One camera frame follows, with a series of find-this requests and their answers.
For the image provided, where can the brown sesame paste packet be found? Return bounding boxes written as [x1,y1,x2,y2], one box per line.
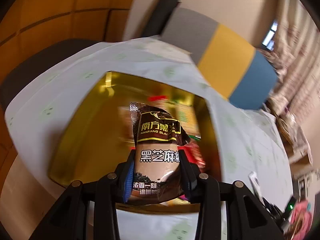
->
[127,102,190,205]

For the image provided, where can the white brown stick sachet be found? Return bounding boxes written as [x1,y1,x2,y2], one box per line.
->
[248,172,265,205]

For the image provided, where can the gold lined dark snack box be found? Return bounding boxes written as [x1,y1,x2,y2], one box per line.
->
[47,71,223,214]

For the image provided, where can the light blue patterned tablecloth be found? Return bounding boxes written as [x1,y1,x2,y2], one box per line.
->
[1,38,293,239]

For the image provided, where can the wooden side table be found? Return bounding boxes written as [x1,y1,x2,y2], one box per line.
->
[276,113,313,179]

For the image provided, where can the grey yellow blue chair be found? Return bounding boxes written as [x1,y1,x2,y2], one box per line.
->
[141,0,278,109]

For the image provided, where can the beige patterned curtain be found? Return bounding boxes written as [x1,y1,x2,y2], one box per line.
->
[262,0,319,123]

